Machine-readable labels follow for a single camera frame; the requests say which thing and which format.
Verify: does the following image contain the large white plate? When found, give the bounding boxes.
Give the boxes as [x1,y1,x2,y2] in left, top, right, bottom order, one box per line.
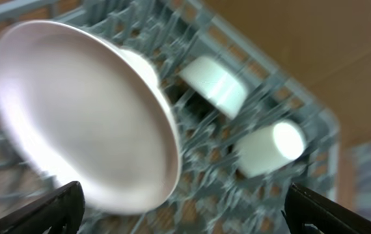
[0,20,182,215]

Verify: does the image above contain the grey-green bowl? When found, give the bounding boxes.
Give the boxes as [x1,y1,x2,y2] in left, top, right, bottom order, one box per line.
[179,55,249,120]

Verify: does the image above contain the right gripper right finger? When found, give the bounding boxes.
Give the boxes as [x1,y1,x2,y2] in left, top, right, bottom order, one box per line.
[282,183,371,234]

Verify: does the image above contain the white cup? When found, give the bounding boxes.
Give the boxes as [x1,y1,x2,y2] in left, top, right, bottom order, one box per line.
[234,120,307,178]

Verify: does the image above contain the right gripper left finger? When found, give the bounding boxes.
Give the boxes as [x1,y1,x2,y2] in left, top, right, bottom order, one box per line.
[0,181,85,234]

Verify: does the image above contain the grey dishwasher rack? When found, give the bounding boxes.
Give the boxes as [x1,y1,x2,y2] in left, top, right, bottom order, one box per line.
[0,0,339,233]

